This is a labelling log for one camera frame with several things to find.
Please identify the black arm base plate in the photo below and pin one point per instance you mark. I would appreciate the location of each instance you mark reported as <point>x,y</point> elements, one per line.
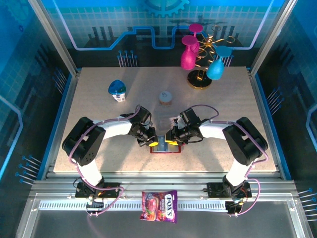
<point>215,189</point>
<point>81,192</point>

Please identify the blue glitter wine glass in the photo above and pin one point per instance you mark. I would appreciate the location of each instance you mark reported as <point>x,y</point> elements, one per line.
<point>215,69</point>

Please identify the aluminium frame post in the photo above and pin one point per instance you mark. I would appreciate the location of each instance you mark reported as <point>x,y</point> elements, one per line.
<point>272,37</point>
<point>55,37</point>

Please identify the pink glitter wine glass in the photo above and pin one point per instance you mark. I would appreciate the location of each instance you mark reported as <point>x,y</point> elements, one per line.
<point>187,59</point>
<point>196,27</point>

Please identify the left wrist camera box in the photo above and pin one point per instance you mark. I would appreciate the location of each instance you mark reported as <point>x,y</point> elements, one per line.
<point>151,125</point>

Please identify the aluminium front frame rail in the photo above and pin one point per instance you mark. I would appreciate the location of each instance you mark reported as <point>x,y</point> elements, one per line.
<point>158,183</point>

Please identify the aluminium side rail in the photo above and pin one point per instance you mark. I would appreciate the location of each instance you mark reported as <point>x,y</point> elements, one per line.
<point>266,119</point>
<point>64,119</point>

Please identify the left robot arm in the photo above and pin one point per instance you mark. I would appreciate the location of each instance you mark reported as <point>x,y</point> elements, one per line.
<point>84,146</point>

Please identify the red leather card holder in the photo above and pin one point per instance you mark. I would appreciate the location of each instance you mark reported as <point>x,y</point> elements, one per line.
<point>173,152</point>

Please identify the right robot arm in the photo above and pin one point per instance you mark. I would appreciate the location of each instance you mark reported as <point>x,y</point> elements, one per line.
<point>245,143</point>

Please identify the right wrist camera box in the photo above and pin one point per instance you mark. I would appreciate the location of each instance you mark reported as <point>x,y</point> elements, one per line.
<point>178,123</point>

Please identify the white bottle with blue cap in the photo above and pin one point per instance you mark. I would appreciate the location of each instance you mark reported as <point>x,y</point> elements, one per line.
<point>116,88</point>

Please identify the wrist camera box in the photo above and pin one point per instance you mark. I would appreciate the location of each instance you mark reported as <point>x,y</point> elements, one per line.
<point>178,123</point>
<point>151,125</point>

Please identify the purple Fox's candy bag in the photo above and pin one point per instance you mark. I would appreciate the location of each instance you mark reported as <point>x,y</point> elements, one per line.
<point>158,205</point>

